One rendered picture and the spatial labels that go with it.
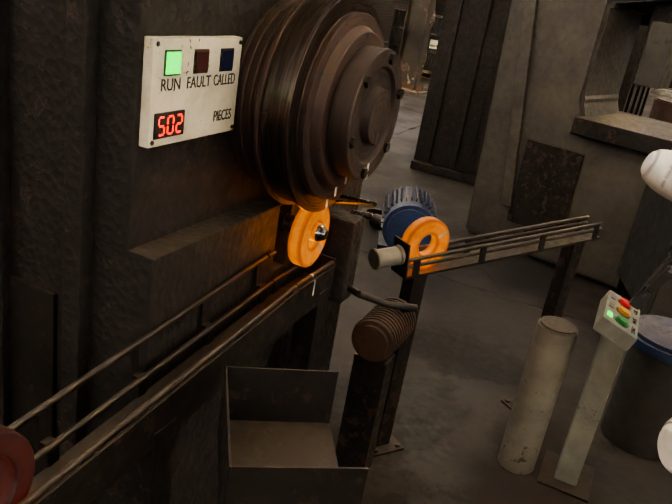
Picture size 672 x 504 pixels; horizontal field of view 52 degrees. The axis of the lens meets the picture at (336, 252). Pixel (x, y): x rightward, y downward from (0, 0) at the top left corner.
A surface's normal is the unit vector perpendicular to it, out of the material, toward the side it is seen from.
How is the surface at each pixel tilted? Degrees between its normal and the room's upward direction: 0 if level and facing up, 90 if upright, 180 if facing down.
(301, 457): 5
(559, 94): 90
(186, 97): 90
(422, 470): 0
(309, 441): 5
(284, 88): 78
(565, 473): 90
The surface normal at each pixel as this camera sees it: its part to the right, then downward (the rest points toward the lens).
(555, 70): -0.62, 0.19
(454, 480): 0.16, -0.92
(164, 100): 0.89, 0.29
